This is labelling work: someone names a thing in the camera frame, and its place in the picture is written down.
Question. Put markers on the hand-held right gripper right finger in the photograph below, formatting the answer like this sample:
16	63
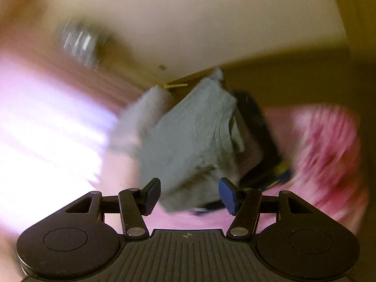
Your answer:
226	194

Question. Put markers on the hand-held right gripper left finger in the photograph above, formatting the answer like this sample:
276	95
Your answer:
154	191

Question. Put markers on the grey-green garment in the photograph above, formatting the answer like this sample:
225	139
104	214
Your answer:
188	135

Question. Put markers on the light grey cloth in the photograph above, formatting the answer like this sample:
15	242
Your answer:
141	117

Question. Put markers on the pink patterned bedsheet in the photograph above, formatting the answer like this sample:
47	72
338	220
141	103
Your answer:
323	152

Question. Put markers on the white and tan curtain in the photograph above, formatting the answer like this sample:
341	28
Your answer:
44	123

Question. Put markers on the yellow wooden frame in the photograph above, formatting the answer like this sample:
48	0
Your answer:
176	85

